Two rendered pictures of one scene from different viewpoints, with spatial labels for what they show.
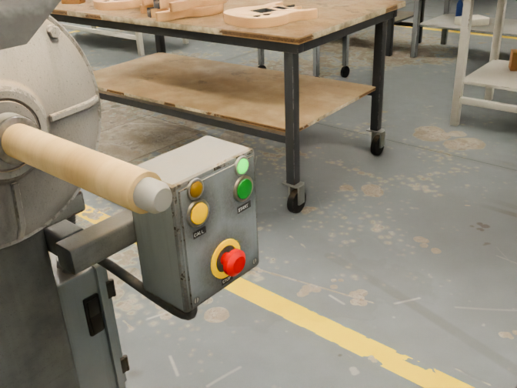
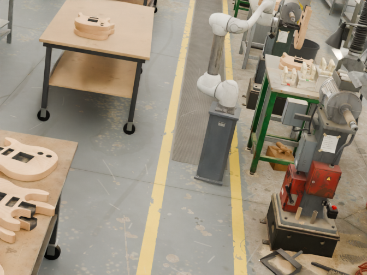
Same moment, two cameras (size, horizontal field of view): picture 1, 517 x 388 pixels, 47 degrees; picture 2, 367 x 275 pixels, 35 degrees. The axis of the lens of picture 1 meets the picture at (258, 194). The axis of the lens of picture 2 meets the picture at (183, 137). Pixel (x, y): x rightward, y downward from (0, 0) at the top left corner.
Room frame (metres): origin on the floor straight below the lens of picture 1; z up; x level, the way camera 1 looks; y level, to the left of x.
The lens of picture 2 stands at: (4.33, 2.65, 2.66)
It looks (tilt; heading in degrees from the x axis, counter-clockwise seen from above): 25 degrees down; 226
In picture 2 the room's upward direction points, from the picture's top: 12 degrees clockwise
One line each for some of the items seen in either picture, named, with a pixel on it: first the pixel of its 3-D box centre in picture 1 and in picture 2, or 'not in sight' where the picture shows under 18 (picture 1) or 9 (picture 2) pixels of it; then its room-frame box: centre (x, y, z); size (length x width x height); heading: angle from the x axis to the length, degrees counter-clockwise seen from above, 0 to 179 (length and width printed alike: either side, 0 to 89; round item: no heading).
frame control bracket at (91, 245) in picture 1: (121, 230); (306, 118); (0.74, 0.20, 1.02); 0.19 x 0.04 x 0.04; 138
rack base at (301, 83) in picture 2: not in sight; (305, 81); (-0.09, -0.50, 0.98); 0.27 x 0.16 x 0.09; 46
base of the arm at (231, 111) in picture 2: not in sight; (225, 107); (0.74, -0.65, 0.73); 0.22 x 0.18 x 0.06; 41
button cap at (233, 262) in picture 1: (229, 260); not in sight; (0.72, 0.05, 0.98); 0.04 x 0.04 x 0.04; 48
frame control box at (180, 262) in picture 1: (156, 231); (297, 119); (0.78, 0.16, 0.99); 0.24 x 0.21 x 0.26; 48
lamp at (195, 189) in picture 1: (196, 189); not in sight; (0.69, 0.08, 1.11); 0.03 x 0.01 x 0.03; 138
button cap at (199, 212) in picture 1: (196, 212); not in sight; (0.69, 0.08, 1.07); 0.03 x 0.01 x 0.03; 138
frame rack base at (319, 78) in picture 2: not in sight; (321, 80); (-0.20, -0.39, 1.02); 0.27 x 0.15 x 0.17; 46
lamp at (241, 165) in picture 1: (242, 166); not in sight; (0.75, 0.02, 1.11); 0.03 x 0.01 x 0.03; 138
